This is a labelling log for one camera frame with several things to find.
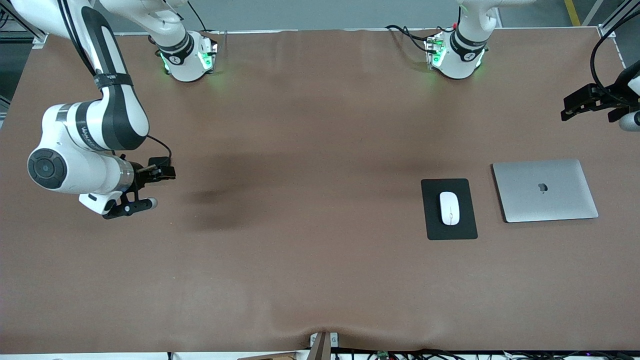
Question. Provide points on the brown post with metal bracket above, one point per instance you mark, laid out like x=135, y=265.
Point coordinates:
x=320, y=347

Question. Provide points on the white computer mouse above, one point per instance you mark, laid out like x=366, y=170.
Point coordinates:
x=449, y=207

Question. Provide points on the aluminium frame profile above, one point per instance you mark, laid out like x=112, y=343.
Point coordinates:
x=606, y=31
x=40, y=41

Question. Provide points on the brown table cover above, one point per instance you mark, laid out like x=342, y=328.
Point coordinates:
x=320, y=270

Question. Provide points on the black mouse pad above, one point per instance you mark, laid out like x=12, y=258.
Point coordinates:
x=432, y=225

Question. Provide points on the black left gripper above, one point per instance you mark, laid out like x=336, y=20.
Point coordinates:
x=606, y=95

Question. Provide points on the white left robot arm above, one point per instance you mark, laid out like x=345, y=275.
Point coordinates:
x=460, y=55

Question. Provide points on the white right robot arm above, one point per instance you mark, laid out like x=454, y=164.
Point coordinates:
x=85, y=170

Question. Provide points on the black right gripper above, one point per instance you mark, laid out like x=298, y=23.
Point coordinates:
x=141, y=176

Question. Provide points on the silver laptop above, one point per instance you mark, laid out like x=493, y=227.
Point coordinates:
x=550, y=200

